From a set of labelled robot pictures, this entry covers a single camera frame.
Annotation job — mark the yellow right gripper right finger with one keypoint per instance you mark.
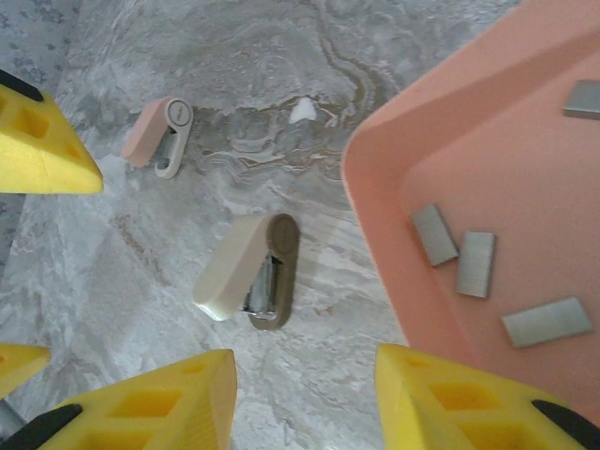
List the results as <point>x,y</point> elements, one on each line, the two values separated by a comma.
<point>445,412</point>

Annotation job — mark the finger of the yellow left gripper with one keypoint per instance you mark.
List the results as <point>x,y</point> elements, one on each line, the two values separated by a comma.
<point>16,365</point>
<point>37,154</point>

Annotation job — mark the small white scrap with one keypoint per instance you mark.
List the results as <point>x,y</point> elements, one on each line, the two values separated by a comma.
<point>304,112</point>

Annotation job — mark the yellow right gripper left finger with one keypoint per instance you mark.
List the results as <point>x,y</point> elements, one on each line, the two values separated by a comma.
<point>154,408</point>

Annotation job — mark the grey staple strip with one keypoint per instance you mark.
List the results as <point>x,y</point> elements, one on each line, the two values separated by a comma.
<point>433,234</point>
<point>583,99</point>
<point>546,322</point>
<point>475,265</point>

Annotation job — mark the pink plastic tray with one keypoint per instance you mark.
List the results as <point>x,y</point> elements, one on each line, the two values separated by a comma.
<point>469,164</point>

